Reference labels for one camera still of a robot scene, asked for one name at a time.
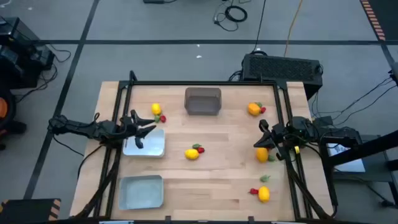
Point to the black equipment stack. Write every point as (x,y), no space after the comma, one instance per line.
(18,46)

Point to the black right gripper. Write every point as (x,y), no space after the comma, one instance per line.
(283,133)

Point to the black orange wheeled device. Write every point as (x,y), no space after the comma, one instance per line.
(3,107)

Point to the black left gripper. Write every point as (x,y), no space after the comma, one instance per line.
(127,129)

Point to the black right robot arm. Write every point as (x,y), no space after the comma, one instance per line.
(306,127)

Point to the white printed sheet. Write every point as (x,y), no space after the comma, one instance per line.
(351,163)

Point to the dark grey translucent basket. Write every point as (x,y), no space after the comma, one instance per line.
(203,102)

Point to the black diagonal beam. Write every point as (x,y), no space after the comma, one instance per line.
(367,149)

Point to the white plastic basket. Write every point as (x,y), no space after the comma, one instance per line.
(155,146)

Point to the green toy pepper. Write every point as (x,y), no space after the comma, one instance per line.
(265,178)
(157,118)
(196,145)
(259,104)
(271,158)

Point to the yellow toy lemon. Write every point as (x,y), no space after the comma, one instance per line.
(156,109)
(264,194)
(191,154)

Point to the black power strip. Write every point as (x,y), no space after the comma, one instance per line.
(154,1)

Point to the black perforated computer case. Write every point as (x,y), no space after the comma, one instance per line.
(280,70)

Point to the grey side table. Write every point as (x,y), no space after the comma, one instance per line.
(376,171)

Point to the black mat with hazard stripes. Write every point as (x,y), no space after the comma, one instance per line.
(388,15)
(28,211)

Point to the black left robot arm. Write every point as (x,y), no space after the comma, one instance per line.
(93,129)

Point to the black power adapter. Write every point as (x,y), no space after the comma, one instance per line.
(323,121)

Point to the light grey plastic basket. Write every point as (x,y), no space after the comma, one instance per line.
(141,193)

